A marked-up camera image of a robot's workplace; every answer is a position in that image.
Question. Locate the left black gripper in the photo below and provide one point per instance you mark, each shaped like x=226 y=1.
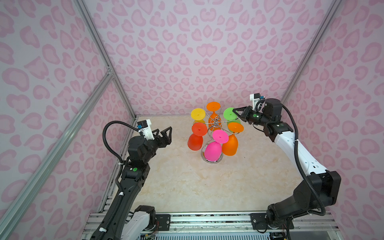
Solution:
x=157 y=140

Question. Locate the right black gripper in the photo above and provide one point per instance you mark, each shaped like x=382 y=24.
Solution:
x=247 y=113

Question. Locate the green wine glass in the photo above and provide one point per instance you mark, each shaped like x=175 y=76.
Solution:
x=230 y=116

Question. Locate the orange wine glass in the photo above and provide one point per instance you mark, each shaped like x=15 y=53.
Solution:
x=215 y=121
x=231 y=146

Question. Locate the pink wine glass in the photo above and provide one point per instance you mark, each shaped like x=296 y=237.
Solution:
x=213 y=150

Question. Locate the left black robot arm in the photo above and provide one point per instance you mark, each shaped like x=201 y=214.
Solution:
x=129 y=186

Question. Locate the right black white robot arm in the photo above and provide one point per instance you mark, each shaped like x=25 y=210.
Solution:
x=319 y=187

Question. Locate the red wine glass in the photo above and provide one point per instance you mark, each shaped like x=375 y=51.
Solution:
x=195 y=141

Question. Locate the yellow wine glass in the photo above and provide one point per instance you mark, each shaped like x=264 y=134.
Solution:
x=198 y=115

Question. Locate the left diagonal aluminium strut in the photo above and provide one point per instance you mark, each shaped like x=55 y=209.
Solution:
x=20 y=205

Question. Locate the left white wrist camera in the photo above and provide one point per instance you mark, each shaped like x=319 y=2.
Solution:
x=144 y=128

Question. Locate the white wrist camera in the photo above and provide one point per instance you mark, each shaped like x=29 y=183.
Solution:
x=144 y=128
x=257 y=101

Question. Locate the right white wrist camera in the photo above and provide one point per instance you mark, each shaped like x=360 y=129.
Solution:
x=257 y=101

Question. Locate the chrome wire glass rack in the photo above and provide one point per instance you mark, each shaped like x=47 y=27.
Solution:
x=224 y=127

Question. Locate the left corner aluminium post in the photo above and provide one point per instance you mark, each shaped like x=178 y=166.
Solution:
x=91 y=27

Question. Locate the corner aluminium post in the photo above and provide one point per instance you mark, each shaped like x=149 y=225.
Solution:
x=91 y=27
x=314 y=44

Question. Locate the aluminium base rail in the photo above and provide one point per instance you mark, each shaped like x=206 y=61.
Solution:
x=214 y=226

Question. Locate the right corner aluminium post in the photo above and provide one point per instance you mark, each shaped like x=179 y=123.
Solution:
x=314 y=44

